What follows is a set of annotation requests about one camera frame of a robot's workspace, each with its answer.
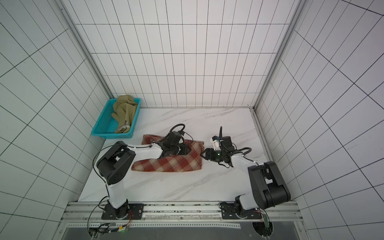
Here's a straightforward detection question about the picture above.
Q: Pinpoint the red plaid skirt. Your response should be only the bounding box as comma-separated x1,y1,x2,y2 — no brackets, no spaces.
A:
131,141,204,173

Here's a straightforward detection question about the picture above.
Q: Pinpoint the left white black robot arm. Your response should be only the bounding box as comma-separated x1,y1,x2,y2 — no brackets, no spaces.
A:
94,131,193,220

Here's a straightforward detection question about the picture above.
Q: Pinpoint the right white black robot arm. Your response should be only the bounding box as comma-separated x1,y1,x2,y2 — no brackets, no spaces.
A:
200,136,291,219

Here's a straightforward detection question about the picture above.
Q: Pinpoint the olive green skirt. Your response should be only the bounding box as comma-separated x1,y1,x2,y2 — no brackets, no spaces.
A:
111,95,138,134

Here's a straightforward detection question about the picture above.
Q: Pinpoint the teal plastic basket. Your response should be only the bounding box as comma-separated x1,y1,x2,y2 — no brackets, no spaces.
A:
92,98,141,139

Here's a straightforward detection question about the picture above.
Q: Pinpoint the right electronics wiring board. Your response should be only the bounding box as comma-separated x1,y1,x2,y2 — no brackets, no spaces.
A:
252,209,274,240

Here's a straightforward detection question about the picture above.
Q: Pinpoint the electronics wiring board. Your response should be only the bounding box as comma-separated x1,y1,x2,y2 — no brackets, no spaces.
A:
87,211,133,240
252,209,274,240

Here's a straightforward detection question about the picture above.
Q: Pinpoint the left electronics wiring board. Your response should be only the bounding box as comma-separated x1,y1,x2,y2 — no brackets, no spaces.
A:
87,211,133,240

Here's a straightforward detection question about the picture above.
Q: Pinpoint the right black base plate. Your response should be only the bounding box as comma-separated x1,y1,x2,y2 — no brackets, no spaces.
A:
219,202,262,220

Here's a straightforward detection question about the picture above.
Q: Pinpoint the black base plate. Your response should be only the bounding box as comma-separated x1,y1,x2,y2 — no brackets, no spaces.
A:
101,202,144,220
219,202,262,220

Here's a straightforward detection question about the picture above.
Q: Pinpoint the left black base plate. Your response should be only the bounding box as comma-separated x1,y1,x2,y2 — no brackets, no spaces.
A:
101,202,144,220

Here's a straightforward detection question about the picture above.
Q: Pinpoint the aluminium mounting rail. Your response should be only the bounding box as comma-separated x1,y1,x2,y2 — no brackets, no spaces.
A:
62,202,303,224

